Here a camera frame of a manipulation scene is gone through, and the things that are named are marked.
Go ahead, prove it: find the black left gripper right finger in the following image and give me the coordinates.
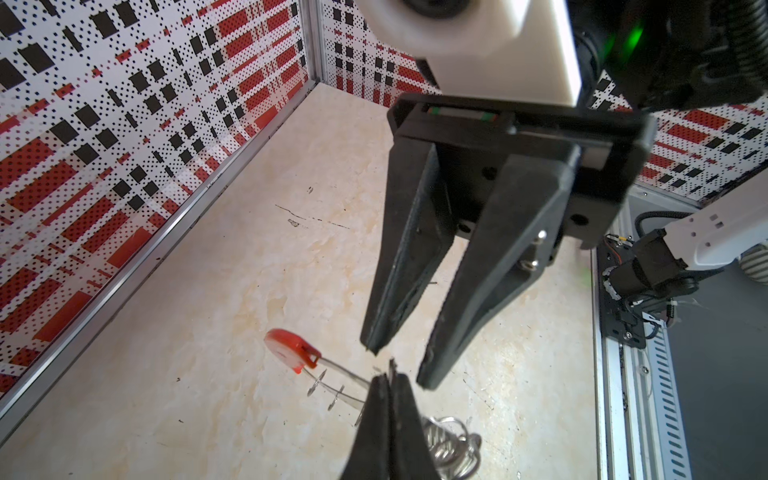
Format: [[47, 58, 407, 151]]
[[388, 359, 439, 480]]

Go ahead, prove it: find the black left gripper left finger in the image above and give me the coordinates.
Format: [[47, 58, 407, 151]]
[[340, 374, 391, 480]]

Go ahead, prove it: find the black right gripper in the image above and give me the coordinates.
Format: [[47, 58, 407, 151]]
[[360, 93, 656, 390]]

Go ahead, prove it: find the bunch of silver key rings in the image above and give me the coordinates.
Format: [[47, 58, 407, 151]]
[[419, 415, 484, 480]]

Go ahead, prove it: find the red-handled key organizer ring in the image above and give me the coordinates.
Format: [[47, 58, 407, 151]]
[[263, 328, 385, 428]]

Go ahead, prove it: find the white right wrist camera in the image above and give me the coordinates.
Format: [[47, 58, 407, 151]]
[[357, 1, 582, 107]]

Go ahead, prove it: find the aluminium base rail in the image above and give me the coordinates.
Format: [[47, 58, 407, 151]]
[[591, 247, 693, 479]]

